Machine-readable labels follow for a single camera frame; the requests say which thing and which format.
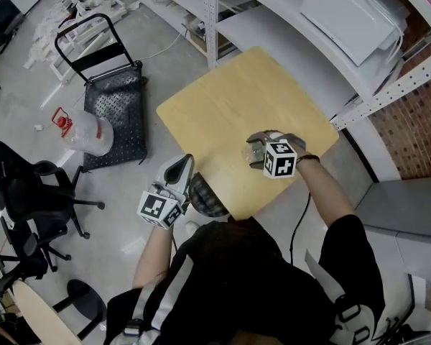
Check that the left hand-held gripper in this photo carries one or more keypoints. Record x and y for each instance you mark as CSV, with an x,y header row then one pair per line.
x,y
163,192

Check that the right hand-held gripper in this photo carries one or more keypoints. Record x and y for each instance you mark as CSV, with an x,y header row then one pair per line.
x,y
282,158

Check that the clear plastic trash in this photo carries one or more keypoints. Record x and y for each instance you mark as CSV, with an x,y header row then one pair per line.
x,y
252,153

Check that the person's right forearm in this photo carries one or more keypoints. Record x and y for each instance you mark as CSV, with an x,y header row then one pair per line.
x,y
325,192

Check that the person's left forearm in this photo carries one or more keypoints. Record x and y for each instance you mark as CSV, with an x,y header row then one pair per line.
x,y
152,257

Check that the person's white shoe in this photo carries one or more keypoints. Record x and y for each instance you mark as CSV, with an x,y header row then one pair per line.
x,y
192,226

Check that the dark wrist band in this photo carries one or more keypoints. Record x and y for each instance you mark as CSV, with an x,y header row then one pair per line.
x,y
307,157

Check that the clear water jug red cap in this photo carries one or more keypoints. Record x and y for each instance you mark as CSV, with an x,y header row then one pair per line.
x,y
90,133

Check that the black platform trolley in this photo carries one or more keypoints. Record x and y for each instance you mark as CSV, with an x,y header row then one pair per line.
x,y
116,106

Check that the person's black shirt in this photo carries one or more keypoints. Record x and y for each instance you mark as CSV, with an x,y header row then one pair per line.
x,y
244,275

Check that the white metal shelf rack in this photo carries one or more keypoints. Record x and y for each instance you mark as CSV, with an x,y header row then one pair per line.
x,y
265,23

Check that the black round stool base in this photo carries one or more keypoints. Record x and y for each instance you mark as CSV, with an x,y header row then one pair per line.
x,y
84,298

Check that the black office chair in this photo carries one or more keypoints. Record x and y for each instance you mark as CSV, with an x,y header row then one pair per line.
x,y
21,250
28,189

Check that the small white charger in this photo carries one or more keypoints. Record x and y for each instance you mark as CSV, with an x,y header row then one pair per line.
x,y
39,127

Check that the white appliance panel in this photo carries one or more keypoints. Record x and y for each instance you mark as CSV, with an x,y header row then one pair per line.
x,y
348,16

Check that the pile of white frames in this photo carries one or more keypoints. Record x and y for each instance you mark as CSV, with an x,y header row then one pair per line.
x,y
75,20

